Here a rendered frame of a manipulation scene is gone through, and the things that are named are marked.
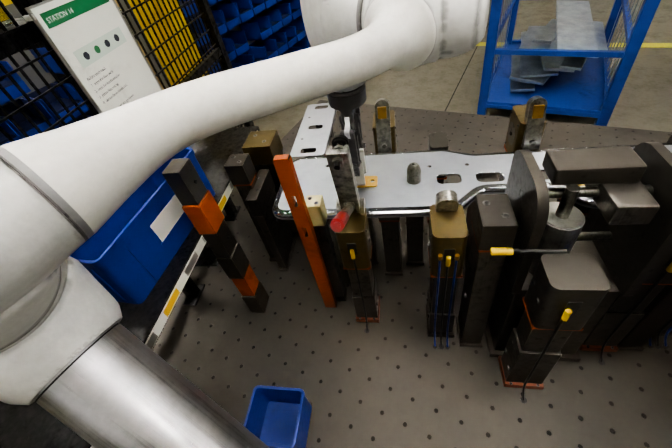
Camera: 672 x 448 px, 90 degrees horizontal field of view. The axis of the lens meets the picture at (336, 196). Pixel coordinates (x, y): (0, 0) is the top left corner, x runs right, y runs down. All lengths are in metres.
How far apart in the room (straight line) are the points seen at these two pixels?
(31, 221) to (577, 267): 0.61
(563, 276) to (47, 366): 0.62
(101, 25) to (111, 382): 0.75
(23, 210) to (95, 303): 0.18
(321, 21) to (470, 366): 0.76
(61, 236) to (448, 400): 0.75
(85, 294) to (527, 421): 0.79
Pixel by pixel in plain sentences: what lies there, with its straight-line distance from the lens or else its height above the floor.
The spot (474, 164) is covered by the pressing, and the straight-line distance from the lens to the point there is 0.85.
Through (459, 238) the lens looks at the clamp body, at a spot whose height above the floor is 1.07.
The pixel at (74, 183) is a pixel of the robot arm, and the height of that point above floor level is 1.38.
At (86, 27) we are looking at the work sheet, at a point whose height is 1.39.
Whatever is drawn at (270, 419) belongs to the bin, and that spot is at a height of 0.70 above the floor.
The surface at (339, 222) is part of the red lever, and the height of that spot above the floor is 1.14.
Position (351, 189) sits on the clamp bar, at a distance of 0.61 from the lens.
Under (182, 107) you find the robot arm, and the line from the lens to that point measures 0.39.
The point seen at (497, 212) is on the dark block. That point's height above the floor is 1.12.
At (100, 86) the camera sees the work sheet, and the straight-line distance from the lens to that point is 0.94.
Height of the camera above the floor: 1.52
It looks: 42 degrees down
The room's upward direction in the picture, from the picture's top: 13 degrees counter-clockwise
